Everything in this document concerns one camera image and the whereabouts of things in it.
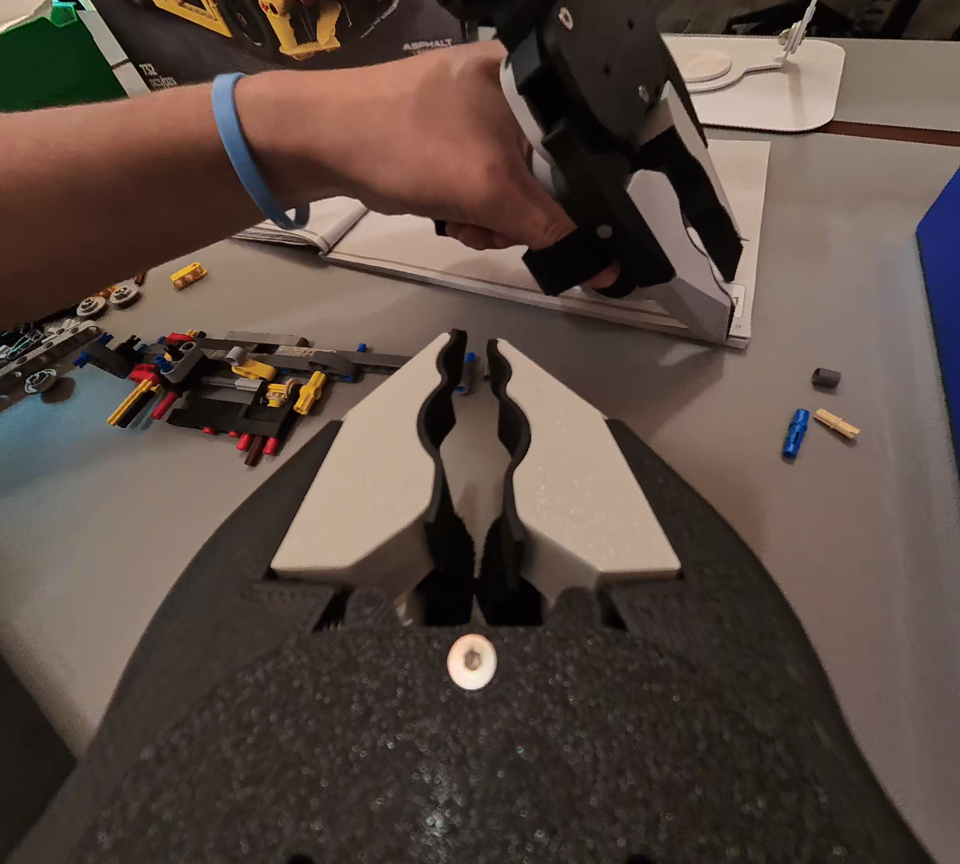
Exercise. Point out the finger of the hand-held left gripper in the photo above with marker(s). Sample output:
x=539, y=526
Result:
x=664, y=238
x=686, y=122

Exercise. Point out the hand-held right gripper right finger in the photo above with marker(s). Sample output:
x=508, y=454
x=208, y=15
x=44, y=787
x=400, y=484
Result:
x=585, y=489

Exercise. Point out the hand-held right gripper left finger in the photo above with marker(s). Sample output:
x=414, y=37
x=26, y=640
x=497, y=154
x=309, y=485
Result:
x=375, y=474

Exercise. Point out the lego instruction booklet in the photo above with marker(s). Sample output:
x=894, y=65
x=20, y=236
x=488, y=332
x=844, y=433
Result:
x=420, y=249

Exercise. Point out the partly built lego chassis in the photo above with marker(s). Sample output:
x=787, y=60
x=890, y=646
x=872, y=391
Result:
x=217, y=414

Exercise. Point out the dark grey lego bush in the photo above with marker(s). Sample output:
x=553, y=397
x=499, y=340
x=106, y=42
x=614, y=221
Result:
x=826, y=377

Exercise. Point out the blue lego pin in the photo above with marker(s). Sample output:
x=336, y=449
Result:
x=795, y=433

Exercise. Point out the tan lego pin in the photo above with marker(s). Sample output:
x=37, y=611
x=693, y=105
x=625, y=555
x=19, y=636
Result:
x=836, y=424

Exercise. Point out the small yellow lego piece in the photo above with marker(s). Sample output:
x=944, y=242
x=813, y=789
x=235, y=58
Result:
x=189, y=276

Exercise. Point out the pile of grey lego pieces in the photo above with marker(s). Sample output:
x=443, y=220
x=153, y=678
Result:
x=52, y=347

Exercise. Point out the person's left hand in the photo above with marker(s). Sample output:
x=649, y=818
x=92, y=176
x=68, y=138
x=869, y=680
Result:
x=405, y=144

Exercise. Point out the white document stand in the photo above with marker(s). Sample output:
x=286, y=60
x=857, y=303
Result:
x=780, y=99

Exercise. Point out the blue flat board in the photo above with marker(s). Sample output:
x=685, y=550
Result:
x=946, y=279

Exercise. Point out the blue wristband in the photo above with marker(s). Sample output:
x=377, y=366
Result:
x=238, y=152

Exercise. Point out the green box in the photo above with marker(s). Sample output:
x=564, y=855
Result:
x=52, y=69

